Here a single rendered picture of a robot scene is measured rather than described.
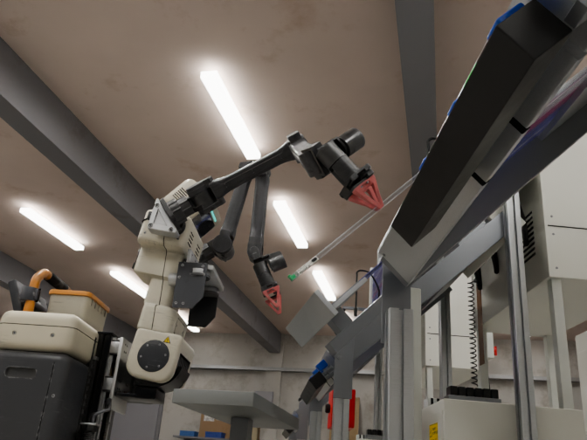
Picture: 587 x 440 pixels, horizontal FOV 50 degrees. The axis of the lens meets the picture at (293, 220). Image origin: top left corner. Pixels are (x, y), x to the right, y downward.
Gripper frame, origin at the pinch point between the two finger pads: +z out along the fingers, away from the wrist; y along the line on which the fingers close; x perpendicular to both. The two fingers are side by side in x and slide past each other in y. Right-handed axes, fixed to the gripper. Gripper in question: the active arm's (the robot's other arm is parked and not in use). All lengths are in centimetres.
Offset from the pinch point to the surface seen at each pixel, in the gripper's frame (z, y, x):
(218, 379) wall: -66, 1094, -120
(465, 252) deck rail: 24, 33, -30
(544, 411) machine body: 69, 31, -12
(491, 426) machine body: 61, 33, 2
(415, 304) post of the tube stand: 23.0, 7.5, 6.8
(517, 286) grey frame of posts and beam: 40, 27, -31
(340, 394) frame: 28, 34, 28
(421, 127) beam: -50, 222, -198
